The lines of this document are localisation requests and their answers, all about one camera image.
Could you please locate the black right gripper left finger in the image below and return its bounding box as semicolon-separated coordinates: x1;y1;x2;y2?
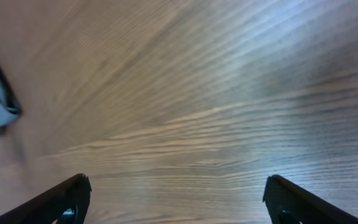
0;174;91;224

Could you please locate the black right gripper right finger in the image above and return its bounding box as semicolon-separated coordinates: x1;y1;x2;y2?
262;175;358;224

